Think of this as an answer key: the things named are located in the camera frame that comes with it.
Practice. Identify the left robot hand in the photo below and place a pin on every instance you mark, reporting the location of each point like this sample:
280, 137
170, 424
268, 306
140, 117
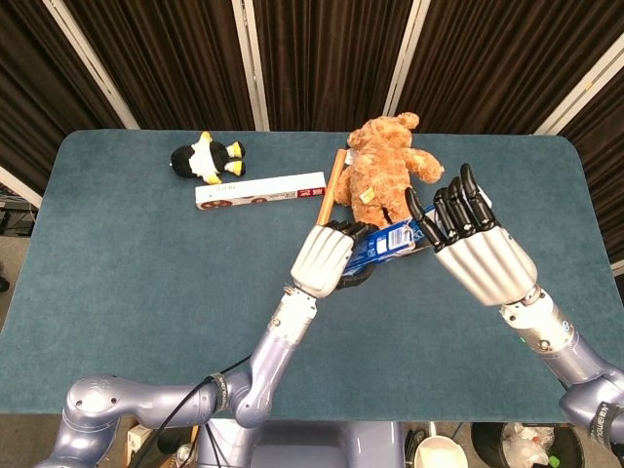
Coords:
319, 258

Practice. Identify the dark brown curtain panel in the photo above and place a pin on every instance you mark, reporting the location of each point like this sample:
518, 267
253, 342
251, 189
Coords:
609, 161
497, 58
39, 88
170, 63
326, 58

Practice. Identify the brown teddy bear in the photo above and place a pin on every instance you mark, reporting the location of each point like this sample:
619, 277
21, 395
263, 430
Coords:
380, 166

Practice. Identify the small cardboard box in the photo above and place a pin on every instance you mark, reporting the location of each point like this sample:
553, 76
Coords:
141, 434

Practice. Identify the white partition post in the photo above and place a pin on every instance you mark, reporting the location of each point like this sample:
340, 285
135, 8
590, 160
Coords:
22, 187
580, 97
93, 66
251, 63
618, 267
406, 58

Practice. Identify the teal carpet table cover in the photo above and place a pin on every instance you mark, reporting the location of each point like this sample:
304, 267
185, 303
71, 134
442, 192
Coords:
146, 292

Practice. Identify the long white baking paper box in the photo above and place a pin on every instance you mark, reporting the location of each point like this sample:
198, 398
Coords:
258, 192

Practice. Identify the penguin plush toy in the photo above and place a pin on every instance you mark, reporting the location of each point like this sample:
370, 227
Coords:
205, 156

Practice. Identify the lavender robot torso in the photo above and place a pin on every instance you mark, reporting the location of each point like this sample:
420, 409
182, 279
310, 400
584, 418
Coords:
317, 446

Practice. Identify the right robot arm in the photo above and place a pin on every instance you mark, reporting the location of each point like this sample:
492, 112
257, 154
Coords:
575, 356

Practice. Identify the white bowl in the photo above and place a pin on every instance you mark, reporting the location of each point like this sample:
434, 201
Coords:
441, 453

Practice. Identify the black electronic device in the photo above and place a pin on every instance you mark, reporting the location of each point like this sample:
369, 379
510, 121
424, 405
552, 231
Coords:
19, 224

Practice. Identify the wooden rolling pin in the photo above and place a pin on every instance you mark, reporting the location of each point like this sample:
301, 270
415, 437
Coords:
331, 185

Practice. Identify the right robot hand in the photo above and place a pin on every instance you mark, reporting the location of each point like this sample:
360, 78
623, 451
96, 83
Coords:
482, 263

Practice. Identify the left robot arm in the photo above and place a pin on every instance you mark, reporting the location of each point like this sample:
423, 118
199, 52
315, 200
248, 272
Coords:
273, 351

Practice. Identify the blue toothpaste box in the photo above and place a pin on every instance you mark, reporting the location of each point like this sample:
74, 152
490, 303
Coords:
385, 244

